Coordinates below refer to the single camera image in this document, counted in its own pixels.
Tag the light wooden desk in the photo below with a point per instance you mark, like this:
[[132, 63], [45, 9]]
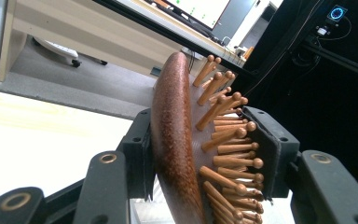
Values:
[[90, 34]]

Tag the black metal stand bar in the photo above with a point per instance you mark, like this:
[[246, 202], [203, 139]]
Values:
[[341, 60]]

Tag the black curtain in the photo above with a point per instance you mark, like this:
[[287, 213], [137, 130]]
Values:
[[329, 109]]

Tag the wooden paddle hairbrush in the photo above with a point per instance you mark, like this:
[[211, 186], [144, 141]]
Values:
[[172, 140]]

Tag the bright-screen computer monitor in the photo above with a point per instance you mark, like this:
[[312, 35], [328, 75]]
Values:
[[205, 11]]

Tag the white power strip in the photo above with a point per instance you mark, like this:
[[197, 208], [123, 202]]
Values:
[[192, 53]]

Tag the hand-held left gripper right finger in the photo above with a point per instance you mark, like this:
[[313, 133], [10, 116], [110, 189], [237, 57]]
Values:
[[276, 149]]

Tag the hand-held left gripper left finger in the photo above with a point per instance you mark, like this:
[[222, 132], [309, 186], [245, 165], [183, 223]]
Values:
[[138, 155]]

